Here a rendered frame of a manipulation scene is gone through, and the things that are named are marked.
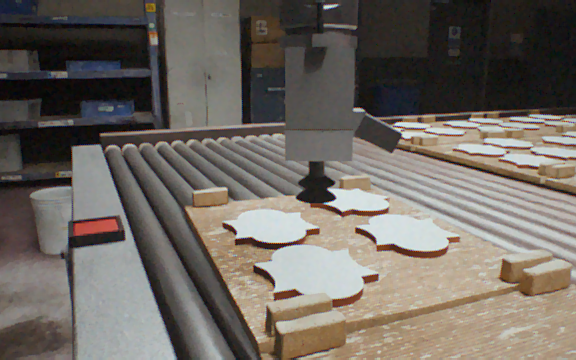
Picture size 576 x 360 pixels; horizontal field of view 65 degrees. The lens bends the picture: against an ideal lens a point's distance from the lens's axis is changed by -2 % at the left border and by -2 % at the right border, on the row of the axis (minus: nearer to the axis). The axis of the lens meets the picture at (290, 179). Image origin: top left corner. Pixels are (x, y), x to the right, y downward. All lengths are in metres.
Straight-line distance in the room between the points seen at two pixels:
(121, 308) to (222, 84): 4.71
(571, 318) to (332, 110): 0.29
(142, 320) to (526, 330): 0.36
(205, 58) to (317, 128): 4.72
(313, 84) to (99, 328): 0.31
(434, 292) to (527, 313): 0.09
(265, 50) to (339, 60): 5.03
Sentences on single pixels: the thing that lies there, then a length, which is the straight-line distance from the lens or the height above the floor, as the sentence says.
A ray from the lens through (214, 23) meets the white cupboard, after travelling 5.17.
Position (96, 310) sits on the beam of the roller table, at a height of 0.92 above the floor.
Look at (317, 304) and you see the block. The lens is 0.42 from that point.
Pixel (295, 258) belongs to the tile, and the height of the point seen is 0.95.
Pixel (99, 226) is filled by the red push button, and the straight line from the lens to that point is 0.74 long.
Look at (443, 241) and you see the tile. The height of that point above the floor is 0.95.
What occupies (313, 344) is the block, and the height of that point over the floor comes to 0.95.
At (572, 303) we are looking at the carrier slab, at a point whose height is 0.94.
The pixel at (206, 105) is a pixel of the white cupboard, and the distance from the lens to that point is 5.14.
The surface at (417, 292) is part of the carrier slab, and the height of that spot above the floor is 0.94.
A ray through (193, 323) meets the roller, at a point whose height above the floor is 0.92.
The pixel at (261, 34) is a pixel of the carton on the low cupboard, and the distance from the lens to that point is 5.41.
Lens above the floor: 1.16
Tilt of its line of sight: 14 degrees down
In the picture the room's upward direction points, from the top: straight up
